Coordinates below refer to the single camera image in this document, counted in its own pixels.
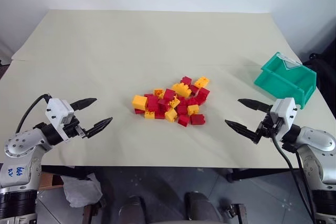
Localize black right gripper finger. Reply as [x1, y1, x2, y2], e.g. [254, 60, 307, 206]
[237, 98, 272, 112]
[224, 119, 261, 145]

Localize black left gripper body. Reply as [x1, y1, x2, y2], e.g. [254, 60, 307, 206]
[62, 119, 89, 139]

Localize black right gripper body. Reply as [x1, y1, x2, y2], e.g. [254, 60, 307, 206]
[258, 110, 286, 141]

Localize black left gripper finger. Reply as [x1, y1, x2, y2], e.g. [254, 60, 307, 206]
[83, 116, 114, 138]
[70, 98, 99, 111]

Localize green plastic bin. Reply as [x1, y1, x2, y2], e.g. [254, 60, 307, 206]
[253, 51, 318, 110]

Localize brown cardboard piece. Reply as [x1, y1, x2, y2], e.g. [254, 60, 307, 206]
[38, 171, 64, 191]

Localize crumpled white plastic bag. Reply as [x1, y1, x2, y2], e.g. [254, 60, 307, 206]
[61, 172, 103, 208]

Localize dark object beside table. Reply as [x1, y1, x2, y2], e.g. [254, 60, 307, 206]
[301, 39, 336, 120]

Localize dark rounded shape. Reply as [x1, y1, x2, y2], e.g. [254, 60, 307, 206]
[184, 190, 222, 224]
[117, 195, 147, 224]

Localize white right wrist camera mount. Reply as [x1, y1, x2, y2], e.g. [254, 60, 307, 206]
[270, 97, 298, 137]

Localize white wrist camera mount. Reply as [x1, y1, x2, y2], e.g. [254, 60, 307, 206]
[44, 98, 76, 143]
[270, 97, 298, 137]

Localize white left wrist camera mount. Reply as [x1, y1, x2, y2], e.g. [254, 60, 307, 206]
[44, 98, 76, 143]

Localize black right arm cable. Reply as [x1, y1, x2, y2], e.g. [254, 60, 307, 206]
[271, 128, 320, 224]

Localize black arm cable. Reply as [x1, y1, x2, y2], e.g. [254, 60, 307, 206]
[271, 128, 320, 224]
[15, 93, 53, 133]

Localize black table frame bar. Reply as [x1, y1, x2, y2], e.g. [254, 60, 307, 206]
[226, 167, 292, 183]
[41, 165, 95, 182]

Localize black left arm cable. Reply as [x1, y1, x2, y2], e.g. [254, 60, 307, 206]
[15, 93, 53, 133]

